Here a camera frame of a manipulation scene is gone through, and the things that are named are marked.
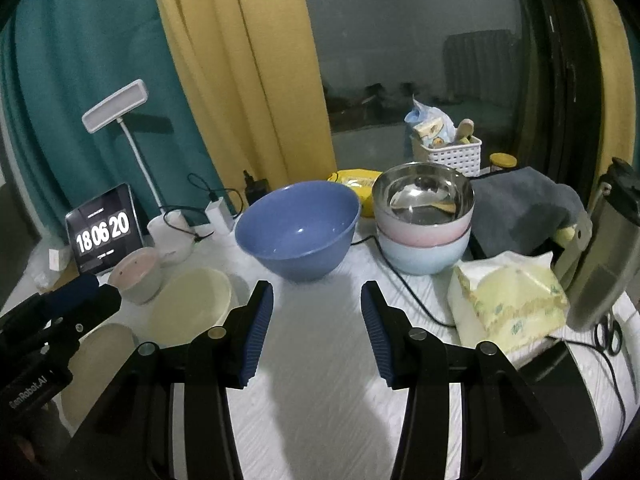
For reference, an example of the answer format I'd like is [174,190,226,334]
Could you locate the black scissors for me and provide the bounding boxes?
[593,312,624,356]

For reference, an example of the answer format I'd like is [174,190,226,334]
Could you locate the white charger plug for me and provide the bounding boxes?
[205,198,234,235]

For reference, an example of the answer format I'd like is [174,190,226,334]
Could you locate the black smartphone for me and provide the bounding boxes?
[518,341,603,469]

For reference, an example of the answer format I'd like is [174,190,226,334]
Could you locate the clear plastic bag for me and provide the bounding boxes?
[25,235,70,292]

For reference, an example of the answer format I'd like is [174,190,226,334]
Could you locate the light blue bowl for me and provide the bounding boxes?
[376,229,471,275]

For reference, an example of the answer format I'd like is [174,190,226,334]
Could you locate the yellow wet wipes pack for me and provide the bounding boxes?
[328,169,382,218]

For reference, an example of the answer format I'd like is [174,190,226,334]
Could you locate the yellow curtain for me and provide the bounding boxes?
[156,0,336,188]

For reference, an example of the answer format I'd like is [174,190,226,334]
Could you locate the blue snack bag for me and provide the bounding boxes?
[405,98,456,148]

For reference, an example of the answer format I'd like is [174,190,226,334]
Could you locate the teal curtain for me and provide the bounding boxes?
[1,0,224,237]

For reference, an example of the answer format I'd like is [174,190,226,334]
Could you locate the pink speckled bowl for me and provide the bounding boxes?
[107,247,163,304]

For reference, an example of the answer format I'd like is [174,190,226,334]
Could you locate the grey folded cloth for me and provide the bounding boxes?
[471,167,585,258]

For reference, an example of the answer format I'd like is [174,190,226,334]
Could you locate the yellow tissue pack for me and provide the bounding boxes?
[447,252,568,354]

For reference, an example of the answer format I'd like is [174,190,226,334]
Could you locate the white plastic basket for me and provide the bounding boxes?
[411,134,483,177]

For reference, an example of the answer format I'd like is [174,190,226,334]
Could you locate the small white box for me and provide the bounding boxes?
[48,246,72,272]

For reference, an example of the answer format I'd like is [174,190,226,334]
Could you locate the pink steel-lined bowl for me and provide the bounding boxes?
[371,162,475,248]

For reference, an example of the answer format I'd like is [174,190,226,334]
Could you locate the black charger adapter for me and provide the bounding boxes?
[243,170,271,205]

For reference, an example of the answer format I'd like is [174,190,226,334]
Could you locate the yellow lid jar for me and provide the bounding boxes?
[489,152,518,174]

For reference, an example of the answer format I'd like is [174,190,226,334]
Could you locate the white desk lamp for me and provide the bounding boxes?
[81,78,195,266]

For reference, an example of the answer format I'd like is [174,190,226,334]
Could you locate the tablet showing clock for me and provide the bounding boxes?
[65,183,143,275]

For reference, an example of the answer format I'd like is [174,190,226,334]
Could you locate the black power cable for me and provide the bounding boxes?
[349,234,629,446]

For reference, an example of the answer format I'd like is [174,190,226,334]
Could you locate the cream yellow bowl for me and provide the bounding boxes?
[148,268,235,347]

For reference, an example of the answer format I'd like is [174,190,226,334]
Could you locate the large blue bowl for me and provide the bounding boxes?
[234,181,361,283]

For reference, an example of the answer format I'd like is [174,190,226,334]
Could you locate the beige plate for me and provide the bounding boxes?
[61,324,136,430]

